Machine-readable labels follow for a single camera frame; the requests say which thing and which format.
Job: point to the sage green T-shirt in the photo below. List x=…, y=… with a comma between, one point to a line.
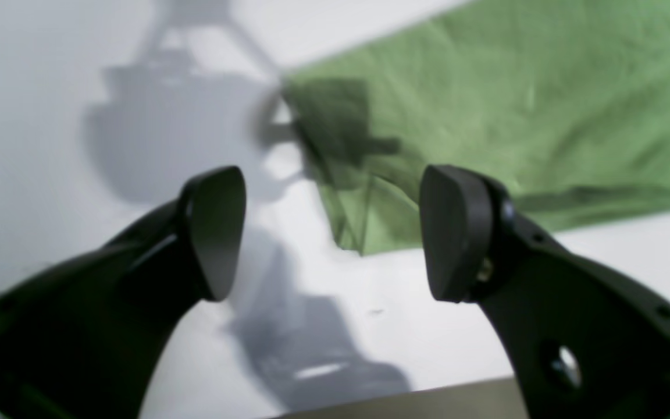
x=566, y=103

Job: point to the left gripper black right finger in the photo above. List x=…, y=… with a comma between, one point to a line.
x=584, y=340

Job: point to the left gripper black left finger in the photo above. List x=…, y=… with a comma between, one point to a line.
x=82, y=339

